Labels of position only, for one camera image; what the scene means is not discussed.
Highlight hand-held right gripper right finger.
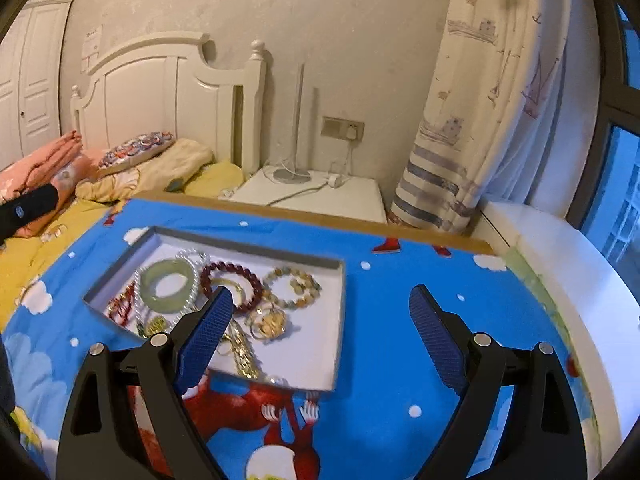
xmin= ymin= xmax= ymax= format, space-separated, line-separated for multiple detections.
xmin=408 ymin=284 xmax=587 ymax=480

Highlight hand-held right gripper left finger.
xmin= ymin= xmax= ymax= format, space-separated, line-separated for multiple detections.
xmin=55 ymin=285 xmax=236 ymax=480

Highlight green gold round pendant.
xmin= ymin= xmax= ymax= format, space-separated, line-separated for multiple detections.
xmin=137 ymin=315 xmax=171 ymax=338

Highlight dark red bead bracelet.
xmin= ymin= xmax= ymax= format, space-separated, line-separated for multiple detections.
xmin=200 ymin=260 xmax=263 ymax=313

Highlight white pearl necklace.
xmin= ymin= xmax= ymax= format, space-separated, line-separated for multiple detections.
xmin=132 ymin=250 xmax=211 ymax=311

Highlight grey shallow tray box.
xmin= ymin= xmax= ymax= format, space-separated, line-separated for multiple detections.
xmin=82 ymin=226 xmax=347 ymax=393

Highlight multicolour stone bead bracelet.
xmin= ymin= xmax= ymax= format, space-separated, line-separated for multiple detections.
xmin=262 ymin=266 xmax=323 ymax=311

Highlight gold hoop with pendant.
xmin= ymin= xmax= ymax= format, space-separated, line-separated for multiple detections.
xmin=212 ymin=275 xmax=262 ymax=381

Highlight blue cartoon printed cloth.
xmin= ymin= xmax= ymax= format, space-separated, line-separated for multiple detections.
xmin=0 ymin=197 xmax=601 ymax=480

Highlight pink folded blanket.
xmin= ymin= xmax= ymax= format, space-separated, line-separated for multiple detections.
xmin=0 ymin=130 xmax=98 ymax=238

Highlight green jade bangle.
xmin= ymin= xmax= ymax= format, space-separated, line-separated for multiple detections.
xmin=137 ymin=258 xmax=200 ymax=313

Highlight patterned pillow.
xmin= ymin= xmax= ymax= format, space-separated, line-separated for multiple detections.
xmin=96 ymin=131 xmax=176 ymax=171

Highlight white wardrobe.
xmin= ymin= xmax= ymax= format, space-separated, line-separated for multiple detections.
xmin=0 ymin=0 xmax=76 ymax=171

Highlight white bed headboard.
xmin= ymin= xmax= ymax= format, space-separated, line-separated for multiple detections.
xmin=70 ymin=31 xmax=267 ymax=176

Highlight white window ledge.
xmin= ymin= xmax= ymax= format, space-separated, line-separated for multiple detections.
xmin=475 ymin=200 xmax=640 ymax=461

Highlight cream quilt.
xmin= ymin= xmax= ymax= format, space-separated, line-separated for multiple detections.
xmin=75 ymin=138 xmax=215 ymax=203

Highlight white nightstand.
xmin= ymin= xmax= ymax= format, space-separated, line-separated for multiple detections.
xmin=220 ymin=167 xmax=388 ymax=225

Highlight white desk lamp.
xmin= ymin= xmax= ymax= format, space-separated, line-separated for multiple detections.
xmin=272 ymin=62 xmax=313 ymax=183

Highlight ship printed curtain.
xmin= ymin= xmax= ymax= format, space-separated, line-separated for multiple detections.
xmin=389 ymin=0 xmax=573 ymax=236

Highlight gold ring bracelet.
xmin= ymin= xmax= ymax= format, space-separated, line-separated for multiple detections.
xmin=247 ymin=302 xmax=290 ymax=343

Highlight white cable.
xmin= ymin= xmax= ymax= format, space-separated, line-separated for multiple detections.
xmin=267 ymin=180 xmax=331 ymax=207

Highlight white paper wall note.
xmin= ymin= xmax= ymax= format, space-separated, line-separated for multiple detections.
xmin=82 ymin=25 xmax=103 ymax=68

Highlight wall socket panel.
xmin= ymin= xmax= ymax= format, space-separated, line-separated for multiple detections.
xmin=321 ymin=116 xmax=365 ymax=141

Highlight dark window frame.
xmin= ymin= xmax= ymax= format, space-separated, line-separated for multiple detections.
xmin=565 ymin=0 xmax=640 ymax=281

